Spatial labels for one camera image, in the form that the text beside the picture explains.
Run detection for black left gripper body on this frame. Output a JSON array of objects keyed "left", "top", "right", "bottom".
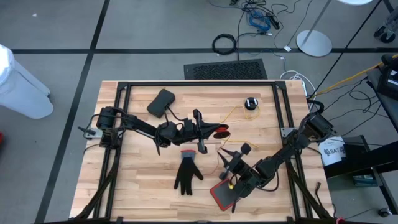
[{"left": 175, "top": 108, "right": 209, "bottom": 155}]

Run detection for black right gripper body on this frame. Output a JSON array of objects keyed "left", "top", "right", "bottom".
[{"left": 218, "top": 142, "right": 259, "bottom": 187}]

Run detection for thin yellow cord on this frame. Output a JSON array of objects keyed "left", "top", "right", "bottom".
[{"left": 219, "top": 104, "right": 261, "bottom": 149}]

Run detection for black spool for yellow cord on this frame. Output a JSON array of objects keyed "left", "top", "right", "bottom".
[{"left": 244, "top": 96, "right": 259, "bottom": 111}]

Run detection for red square box grey lid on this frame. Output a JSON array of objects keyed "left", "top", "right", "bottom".
[{"left": 209, "top": 177, "right": 243, "bottom": 212}]

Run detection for black zippered case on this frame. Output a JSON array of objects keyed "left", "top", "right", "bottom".
[{"left": 146, "top": 88, "right": 176, "bottom": 119}]

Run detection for black glove grey red cuff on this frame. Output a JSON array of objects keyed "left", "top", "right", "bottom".
[{"left": 173, "top": 149, "right": 205, "bottom": 196}]

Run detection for black floor vent grate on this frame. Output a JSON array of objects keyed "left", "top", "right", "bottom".
[{"left": 183, "top": 58, "right": 269, "bottom": 80}]

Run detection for black equipment cart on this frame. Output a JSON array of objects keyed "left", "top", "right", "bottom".
[{"left": 323, "top": 67, "right": 398, "bottom": 215}]

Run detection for black power strip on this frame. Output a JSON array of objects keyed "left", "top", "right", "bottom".
[{"left": 266, "top": 12, "right": 281, "bottom": 30}]

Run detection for black electronics box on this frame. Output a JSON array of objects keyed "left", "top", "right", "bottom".
[{"left": 381, "top": 53, "right": 398, "bottom": 101}]

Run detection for white plastic bin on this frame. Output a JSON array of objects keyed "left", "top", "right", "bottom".
[{"left": 0, "top": 43, "right": 54, "bottom": 120}]

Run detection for black caster chair base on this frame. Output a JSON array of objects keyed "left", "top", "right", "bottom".
[{"left": 374, "top": 12, "right": 398, "bottom": 44}]

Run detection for black metal table frame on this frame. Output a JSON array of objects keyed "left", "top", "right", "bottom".
[{"left": 71, "top": 80, "right": 335, "bottom": 224}]

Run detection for brown strap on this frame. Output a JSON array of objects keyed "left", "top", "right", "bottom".
[{"left": 313, "top": 182, "right": 324, "bottom": 206}]

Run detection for coiled black floor cable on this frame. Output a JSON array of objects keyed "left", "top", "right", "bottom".
[{"left": 212, "top": 33, "right": 238, "bottom": 56}]

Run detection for white floor cable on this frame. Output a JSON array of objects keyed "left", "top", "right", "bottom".
[{"left": 279, "top": 70, "right": 317, "bottom": 100}]

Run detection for blue floor cable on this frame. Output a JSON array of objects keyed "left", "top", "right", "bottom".
[{"left": 248, "top": 11, "right": 272, "bottom": 32}]

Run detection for grey round-base pedestal stand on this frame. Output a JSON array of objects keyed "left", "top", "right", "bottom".
[{"left": 295, "top": 0, "right": 374, "bottom": 58}]

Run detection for yellow floor extension cord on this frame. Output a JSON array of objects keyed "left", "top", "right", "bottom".
[{"left": 316, "top": 54, "right": 398, "bottom": 96}]

